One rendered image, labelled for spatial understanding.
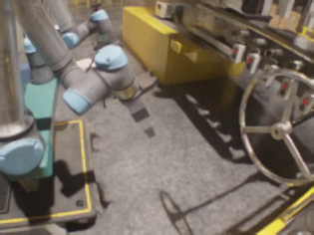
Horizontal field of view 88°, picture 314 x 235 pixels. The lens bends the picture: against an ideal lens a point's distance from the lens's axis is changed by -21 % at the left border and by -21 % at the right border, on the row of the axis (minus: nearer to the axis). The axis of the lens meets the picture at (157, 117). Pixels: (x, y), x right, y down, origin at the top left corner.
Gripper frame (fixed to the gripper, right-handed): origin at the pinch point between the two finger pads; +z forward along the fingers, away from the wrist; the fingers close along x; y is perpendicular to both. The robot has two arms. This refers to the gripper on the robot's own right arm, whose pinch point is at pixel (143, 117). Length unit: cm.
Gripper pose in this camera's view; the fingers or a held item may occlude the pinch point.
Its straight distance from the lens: 72.6
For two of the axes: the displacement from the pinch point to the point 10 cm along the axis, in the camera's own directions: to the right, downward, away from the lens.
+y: -8.8, 4.7, -0.5
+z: 2.3, 5.1, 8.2
